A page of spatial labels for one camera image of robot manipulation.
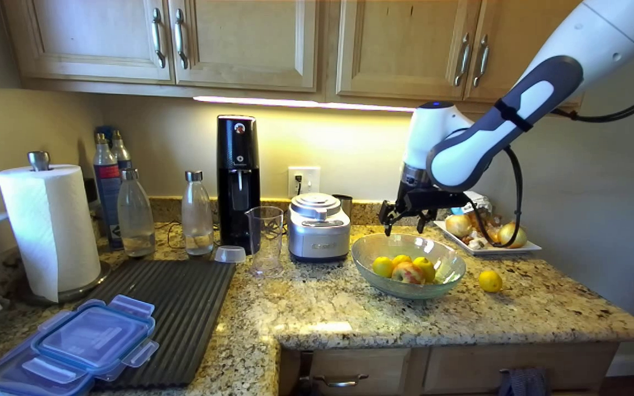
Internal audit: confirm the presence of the yellow onion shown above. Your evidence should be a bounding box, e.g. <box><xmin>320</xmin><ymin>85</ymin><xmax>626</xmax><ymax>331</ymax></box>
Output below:
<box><xmin>445</xmin><ymin>216</ymin><xmax>474</xmax><ymax>238</ymax></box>
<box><xmin>499</xmin><ymin>222</ymin><xmax>528</xmax><ymax>248</ymax></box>

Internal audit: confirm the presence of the left upper wooden cabinet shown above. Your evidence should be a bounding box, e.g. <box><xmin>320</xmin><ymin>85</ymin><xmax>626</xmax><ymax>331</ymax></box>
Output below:
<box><xmin>3</xmin><ymin>0</ymin><xmax>320</xmax><ymax>91</ymax></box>

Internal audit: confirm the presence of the blue lid food container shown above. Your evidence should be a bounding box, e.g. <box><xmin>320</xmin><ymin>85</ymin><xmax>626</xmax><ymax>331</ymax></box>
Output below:
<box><xmin>0</xmin><ymin>295</ymin><xmax>160</xmax><ymax>396</ymax></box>

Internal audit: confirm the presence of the dark hanging towel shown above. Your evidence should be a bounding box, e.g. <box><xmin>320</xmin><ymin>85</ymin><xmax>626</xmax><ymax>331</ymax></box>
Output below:
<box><xmin>499</xmin><ymin>368</ymin><xmax>548</xmax><ymax>396</ymax></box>

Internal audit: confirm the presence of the right upper wooden cabinet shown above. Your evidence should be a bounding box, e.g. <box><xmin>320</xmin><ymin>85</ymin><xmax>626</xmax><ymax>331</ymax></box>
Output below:
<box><xmin>338</xmin><ymin>0</ymin><xmax>579</xmax><ymax>102</ymax></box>

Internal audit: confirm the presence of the wooden cabinet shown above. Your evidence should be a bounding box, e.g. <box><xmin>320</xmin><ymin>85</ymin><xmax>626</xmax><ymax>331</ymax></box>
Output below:
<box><xmin>338</xmin><ymin>0</ymin><xmax>579</xmax><ymax>102</ymax></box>
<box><xmin>3</xmin><ymin>0</ymin><xmax>320</xmax><ymax>91</ymax></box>

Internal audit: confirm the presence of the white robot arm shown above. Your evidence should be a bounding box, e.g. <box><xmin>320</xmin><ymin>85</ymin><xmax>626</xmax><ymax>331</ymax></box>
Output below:
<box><xmin>379</xmin><ymin>0</ymin><xmax>634</xmax><ymax>231</ymax></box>

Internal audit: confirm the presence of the white wall outlet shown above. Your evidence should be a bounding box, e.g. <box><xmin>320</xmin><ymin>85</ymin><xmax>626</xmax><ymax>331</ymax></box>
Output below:
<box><xmin>289</xmin><ymin>165</ymin><xmax>320</xmax><ymax>195</ymax></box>

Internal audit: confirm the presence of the under cabinet light strip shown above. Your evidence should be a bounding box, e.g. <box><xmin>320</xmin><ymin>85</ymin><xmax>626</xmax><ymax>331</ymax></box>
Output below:
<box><xmin>195</xmin><ymin>94</ymin><xmax>417</xmax><ymax>115</ymax></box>

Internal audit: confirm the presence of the green glass bowl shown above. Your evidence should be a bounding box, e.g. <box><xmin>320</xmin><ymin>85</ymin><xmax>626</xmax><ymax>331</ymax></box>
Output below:
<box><xmin>353</xmin><ymin>234</ymin><xmax>467</xmax><ymax>302</ymax></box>

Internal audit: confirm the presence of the clear glass bottle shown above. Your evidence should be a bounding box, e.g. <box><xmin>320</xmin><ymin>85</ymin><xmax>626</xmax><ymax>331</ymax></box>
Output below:
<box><xmin>182</xmin><ymin>170</ymin><xmax>215</xmax><ymax>254</ymax></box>

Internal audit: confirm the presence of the clear plastic bottle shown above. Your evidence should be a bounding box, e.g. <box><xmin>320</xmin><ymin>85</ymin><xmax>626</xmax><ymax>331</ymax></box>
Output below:
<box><xmin>117</xmin><ymin>166</ymin><xmax>154</xmax><ymax>258</ymax></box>

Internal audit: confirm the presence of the yellow onion front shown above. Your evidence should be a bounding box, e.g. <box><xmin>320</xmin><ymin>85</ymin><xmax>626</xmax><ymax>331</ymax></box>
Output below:
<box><xmin>499</xmin><ymin>222</ymin><xmax>528</xmax><ymax>248</ymax></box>

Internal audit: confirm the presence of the yellow onion back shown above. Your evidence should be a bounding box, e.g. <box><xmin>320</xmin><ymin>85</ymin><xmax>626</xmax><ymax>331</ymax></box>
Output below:
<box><xmin>445</xmin><ymin>216</ymin><xmax>474</xmax><ymax>238</ymax></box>

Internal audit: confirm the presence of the clear measuring jug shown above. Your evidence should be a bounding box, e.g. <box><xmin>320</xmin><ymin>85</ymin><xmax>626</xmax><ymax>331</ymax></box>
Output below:
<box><xmin>247</xmin><ymin>205</ymin><xmax>284</xmax><ymax>277</ymax></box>

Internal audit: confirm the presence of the white rectangular plate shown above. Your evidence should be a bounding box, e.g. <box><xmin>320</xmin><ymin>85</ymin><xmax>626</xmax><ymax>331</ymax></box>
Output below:
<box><xmin>437</xmin><ymin>219</ymin><xmax>541</xmax><ymax>254</ymax></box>

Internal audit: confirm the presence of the white paper towel roll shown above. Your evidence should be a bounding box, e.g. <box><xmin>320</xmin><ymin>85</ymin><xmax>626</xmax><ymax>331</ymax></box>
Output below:
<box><xmin>0</xmin><ymin>149</ymin><xmax>102</xmax><ymax>303</ymax></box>

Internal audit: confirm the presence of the red yellow apple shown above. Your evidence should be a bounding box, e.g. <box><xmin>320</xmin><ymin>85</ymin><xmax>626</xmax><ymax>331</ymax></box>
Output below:
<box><xmin>392</xmin><ymin>261</ymin><xmax>426</xmax><ymax>286</ymax></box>

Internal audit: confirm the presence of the black soda maker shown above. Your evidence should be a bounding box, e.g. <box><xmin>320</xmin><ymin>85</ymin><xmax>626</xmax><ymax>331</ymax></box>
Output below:
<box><xmin>217</xmin><ymin>117</ymin><xmax>260</xmax><ymax>250</ymax></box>

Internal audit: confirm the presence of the black ribbed drying mat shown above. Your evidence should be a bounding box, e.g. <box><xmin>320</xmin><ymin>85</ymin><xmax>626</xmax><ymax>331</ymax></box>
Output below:
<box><xmin>92</xmin><ymin>259</ymin><xmax>236</xmax><ymax>392</ymax></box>

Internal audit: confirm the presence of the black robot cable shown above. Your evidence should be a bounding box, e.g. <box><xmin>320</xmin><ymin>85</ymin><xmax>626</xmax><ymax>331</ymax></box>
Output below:
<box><xmin>462</xmin><ymin>67</ymin><xmax>634</xmax><ymax>248</ymax></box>

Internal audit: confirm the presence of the wooden base drawer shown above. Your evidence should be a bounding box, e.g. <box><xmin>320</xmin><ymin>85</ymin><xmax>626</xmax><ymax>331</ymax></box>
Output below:
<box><xmin>280</xmin><ymin>342</ymin><xmax>616</xmax><ymax>396</ymax></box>

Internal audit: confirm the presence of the red label soda bottle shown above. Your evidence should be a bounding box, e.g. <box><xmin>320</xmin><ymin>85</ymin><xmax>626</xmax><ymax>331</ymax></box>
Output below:
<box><xmin>96</xmin><ymin>131</ymin><xmax>123</xmax><ymax>250</ymax></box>

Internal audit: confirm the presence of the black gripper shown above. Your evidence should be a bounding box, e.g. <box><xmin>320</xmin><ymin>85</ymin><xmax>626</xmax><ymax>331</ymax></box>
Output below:
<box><xmin>379</xmin><ymin>165</ymin><xmax>467</xmax><ymax>238</ymax></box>

